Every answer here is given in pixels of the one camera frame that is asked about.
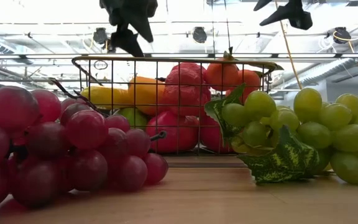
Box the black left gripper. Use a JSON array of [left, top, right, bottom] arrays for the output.
[[99, 0, 158, 58]]

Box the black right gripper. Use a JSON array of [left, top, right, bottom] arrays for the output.
[[253, 0, 314, 31]]

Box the yellow mango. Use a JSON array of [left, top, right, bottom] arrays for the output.
[[127, 76, 167, 116]]

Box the yellow banana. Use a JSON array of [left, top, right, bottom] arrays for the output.
[[80, 86, 133, 110]]

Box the red-orange lobed fruit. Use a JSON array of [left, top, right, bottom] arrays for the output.
[[162, 62, 211, 118]]

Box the orange tangerine cluster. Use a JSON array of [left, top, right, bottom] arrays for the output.
[[203, 46, 262, 103]]

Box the bright green pear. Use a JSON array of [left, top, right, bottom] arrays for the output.
[[113, 107, 150, 130]]

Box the bright red apple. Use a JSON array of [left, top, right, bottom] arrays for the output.
[[199, 113, 234, 154]]

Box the small black ceiling device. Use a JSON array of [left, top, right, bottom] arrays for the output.
[[103, 39, 114, 54]]

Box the red grape bunch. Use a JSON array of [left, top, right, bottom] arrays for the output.
[[0, 85, 170, 214]]

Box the green grape bunch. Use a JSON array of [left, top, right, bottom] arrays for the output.
[[203, 83, 358, 187]]

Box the black ceiling cable reel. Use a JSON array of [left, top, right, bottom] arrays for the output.
[[92, 27, 109, 45], [333, 26, 352, 44], [191, 26, 208, 44]]

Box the yellow hanging cable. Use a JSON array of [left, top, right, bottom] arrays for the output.
[[273, 0, 303, 90]]

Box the black hanging ring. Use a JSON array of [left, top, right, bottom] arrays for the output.
[[93, 59, 109, 71]]

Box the wire mesh basket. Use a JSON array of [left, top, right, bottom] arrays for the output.
[[71, 55, 285, 156]]

